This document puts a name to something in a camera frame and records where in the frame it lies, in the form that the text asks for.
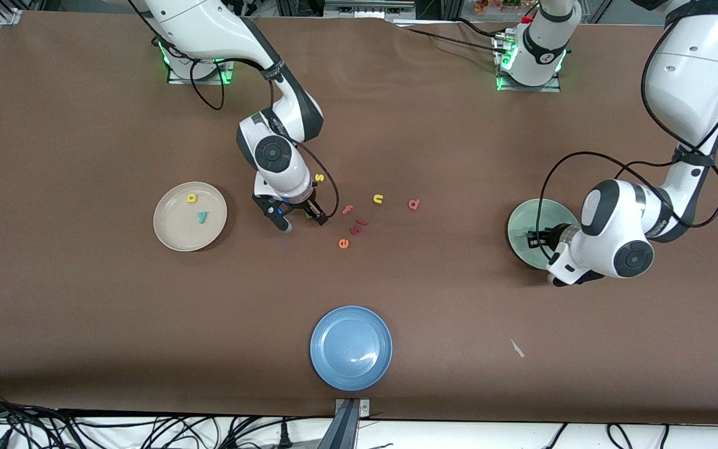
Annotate light green plate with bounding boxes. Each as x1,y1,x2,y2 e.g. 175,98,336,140
507,198,584,271

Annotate blue plate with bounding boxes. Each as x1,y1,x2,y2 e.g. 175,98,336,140
310,305,393,392

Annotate beige brown plate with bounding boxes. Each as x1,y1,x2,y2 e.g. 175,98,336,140
153,181,228,253

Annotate brown table cover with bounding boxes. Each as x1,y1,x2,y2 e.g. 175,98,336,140
0,12,718,426

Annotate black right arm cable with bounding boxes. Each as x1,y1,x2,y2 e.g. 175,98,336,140
128,0,340,220

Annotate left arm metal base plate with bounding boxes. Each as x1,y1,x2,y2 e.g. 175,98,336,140
495,31,562,93

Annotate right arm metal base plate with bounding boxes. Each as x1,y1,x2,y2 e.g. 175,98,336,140
167,59,235,85

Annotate aluminium back frame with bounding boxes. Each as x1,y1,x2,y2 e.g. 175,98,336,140
275,0,459,19

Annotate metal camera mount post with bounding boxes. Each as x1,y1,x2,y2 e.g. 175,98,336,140
317,398,372,449

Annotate long black table cable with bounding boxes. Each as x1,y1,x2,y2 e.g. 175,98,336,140
390,25,503,54

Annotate short black table cable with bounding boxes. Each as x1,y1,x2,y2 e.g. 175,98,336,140
456,17,504,38

